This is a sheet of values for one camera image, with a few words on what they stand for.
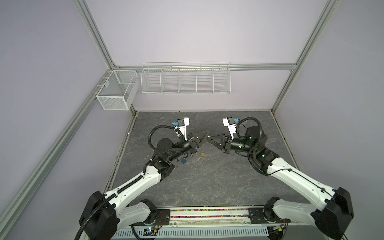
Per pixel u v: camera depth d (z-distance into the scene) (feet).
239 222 2.42
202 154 3.16
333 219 1.25
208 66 3.06
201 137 2.08
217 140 2.11
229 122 1.94
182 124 1.90
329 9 2.32
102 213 1.28
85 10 2.29
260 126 1.65
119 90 3.35
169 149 1.70
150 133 1.60
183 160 3.09
